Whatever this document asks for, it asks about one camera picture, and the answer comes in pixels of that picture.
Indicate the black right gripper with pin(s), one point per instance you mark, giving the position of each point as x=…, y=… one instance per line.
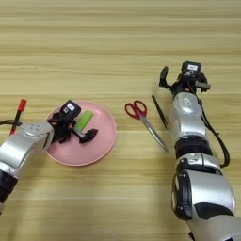
x=188, y=84

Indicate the red marker pen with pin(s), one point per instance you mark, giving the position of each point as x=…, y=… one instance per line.
x=21, y=105

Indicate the green rectangular block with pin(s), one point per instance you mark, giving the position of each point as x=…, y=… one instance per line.
x=84, y=120

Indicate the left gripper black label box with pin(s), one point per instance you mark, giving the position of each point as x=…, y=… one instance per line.
x=70, y=109

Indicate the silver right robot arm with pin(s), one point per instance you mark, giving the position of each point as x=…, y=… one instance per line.
x=197, y=163

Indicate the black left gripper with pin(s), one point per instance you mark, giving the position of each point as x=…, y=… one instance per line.
x=64, y=128

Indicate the round pink plate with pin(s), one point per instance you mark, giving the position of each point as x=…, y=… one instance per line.
x=94, y=150

